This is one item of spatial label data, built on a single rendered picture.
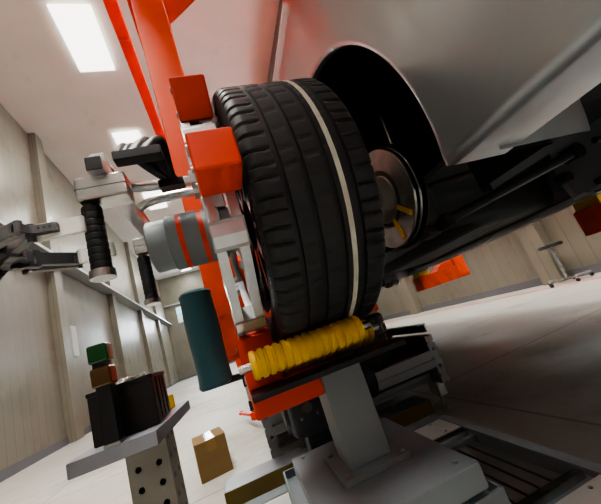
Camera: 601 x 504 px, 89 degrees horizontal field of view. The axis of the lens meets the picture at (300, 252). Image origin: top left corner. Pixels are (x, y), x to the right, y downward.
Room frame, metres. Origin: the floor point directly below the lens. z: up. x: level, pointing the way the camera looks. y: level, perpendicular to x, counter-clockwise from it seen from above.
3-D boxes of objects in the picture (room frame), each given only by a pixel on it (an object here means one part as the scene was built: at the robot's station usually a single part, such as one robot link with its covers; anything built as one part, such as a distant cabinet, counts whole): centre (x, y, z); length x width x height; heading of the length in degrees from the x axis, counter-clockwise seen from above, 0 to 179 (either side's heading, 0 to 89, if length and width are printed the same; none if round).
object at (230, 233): (0.76, 0.18, 0.85); 0.54 x 0.07 x 0.54; 15
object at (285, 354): (0.67, 0.05, 0.51); 0.29 x 0.06 x 0.06; 105
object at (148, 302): (0.86, 0.45, 0.83); 0.04 x 0.04 x 0.16
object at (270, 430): (2.62, 0.28, 0.14); 2.47 x 0.85 x 0.27; 15
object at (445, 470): (0.81, 0.01, 0.32); 0.40 x 0.30 x 0.28; 15
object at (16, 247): (0.46, 0.45, 0.83); 0.11 x 0.01 x 0.04; 64
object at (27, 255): (0.49, 0.51, 0.83); 0.09 x 0.08 x 0.07; 105
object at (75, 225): (0.46, 0.36, 0.83); 0.07 x 0.01 x 0.03; 105
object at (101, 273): (0.54, 0.36, 0.83); 0.04 x 0.04 x 0.16
